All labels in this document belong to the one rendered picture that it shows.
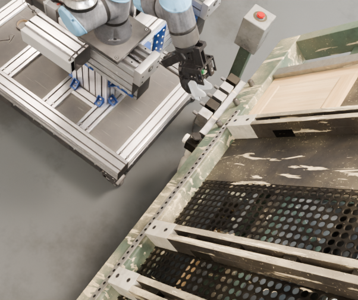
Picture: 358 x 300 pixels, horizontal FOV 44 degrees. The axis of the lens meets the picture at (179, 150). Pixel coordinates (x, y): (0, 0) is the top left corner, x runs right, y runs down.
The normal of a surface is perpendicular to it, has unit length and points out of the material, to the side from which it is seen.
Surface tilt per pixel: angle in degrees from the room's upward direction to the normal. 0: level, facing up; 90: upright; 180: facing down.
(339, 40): 90
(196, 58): 89
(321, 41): 90
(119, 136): 0
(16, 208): 0
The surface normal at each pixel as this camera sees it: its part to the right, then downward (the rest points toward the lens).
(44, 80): 0.15, -0.46
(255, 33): -0.56, 0.69
